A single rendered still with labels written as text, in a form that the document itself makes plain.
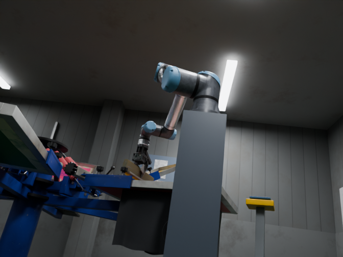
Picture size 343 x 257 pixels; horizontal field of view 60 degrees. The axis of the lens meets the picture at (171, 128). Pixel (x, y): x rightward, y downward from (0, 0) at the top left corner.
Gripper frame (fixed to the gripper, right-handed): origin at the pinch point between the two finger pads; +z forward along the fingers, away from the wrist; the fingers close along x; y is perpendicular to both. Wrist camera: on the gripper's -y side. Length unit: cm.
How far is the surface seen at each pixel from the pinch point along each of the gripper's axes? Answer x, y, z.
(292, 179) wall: 98, -314, -95
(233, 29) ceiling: 40, -73, -186
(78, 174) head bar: -21.8, 31.7, 9.1
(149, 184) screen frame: 22.4, 29.0, 12.5
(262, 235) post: 78, 14, 30
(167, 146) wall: -95, -255, -126
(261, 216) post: 78, 14, 21
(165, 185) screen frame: 31.6, 29.0, 12.3
